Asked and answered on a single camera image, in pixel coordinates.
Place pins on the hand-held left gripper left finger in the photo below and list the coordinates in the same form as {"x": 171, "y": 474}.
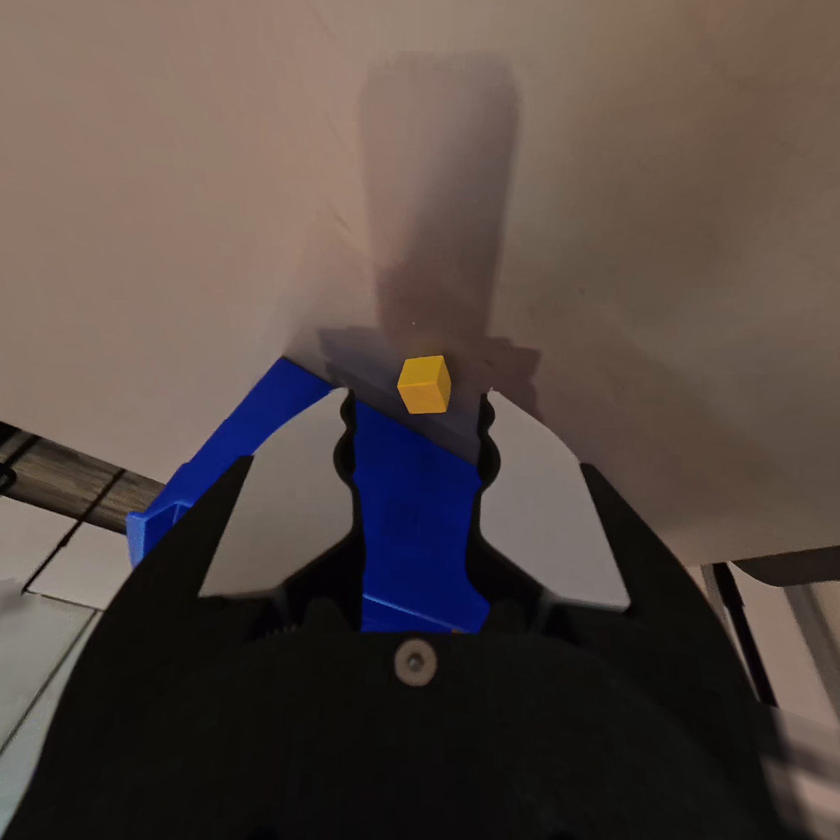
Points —
{"x": 262, "y": 525}

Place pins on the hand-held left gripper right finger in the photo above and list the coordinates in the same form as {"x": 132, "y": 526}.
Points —
{"x": 544, "y": 525}

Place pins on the blue plastic bin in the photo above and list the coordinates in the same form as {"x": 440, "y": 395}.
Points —
{"x": 410, "y": 518}

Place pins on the yellow wooden cube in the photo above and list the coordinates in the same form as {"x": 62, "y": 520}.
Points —
{"x": 425, "y": 387}

